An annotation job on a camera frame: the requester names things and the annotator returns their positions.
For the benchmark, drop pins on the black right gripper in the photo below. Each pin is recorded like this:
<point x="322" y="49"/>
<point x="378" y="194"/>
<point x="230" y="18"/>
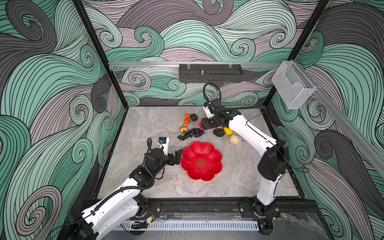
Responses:
<point x="206" y="125"/>

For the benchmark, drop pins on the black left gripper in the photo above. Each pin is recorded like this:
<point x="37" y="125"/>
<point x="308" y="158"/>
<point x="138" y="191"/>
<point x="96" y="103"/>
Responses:
<point x="171" y="161"/>

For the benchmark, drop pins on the large yellow lemon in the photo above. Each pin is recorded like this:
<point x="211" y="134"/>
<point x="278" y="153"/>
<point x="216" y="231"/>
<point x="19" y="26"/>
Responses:
<point x="228" y="131"/>

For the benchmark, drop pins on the red flower-shaped fruit bowl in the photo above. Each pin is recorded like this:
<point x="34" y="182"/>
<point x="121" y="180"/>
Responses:
<point x="201" y="161"/>

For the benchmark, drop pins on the red apple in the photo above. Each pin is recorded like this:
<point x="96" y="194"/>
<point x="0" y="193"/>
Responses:
<point x="201" y="125"/>

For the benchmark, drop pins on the dark avocado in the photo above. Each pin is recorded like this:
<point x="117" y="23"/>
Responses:
<point x="219" y="132"/>

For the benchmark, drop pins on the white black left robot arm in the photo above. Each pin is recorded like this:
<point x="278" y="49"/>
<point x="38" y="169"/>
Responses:
<point x="88" y="225"/>

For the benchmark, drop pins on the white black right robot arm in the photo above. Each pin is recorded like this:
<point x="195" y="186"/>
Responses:
<point x="274" y="155"/>

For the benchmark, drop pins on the dark brown passion fruit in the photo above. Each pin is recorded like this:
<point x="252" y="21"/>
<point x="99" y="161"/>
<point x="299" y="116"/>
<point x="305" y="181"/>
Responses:
<point x="194" y="117"/>

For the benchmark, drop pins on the small peach fruit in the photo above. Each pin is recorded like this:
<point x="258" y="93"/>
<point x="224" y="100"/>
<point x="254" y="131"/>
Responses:
<point x="183" y="130"/>

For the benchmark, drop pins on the dark purple grape bunch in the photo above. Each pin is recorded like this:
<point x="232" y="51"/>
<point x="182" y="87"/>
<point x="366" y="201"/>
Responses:
<point x="192" y="133"/>

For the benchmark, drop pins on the beige garlic bulb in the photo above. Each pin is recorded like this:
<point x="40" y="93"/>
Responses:
<point x="235" y="140"/>

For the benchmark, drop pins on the black perforated wall tray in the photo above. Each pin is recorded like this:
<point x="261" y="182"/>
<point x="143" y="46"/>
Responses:
<point x="210" y="73"/>

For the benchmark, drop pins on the white slotted cable duct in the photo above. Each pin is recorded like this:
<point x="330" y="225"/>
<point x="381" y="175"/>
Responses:
<point x="248" y="226"/>

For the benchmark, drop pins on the clear plastic wall bin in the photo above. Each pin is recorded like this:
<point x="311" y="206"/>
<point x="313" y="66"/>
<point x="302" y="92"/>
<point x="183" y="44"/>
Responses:
<point x="293" y="84"/>

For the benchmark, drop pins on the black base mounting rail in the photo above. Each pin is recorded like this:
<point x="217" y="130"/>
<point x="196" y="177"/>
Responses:
<point x="242" y="207"/>

